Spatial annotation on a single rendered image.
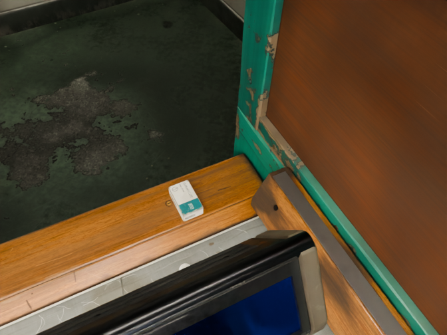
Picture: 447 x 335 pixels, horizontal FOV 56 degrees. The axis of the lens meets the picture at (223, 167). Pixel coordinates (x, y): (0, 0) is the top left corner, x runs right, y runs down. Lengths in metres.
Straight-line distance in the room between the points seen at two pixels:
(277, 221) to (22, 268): 0.37
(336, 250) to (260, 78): 0.26
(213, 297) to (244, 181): 0.48
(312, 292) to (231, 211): 0.42
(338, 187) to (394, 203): 0.10
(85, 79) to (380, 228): 1.81
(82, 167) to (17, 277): 1.13
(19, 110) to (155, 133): 0.63
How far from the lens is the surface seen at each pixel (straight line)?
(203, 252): 0.68
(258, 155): 0.72
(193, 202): 0.67
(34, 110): 2.08
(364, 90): 0.47
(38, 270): 0.68
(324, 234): 0.57
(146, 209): 0.69
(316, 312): 0.30
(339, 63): 0.49
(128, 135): 1.85
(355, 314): 0.56
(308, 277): 0.28
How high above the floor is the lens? 1.34
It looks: 52 degrees down
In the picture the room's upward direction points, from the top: 3 degrees clockwise
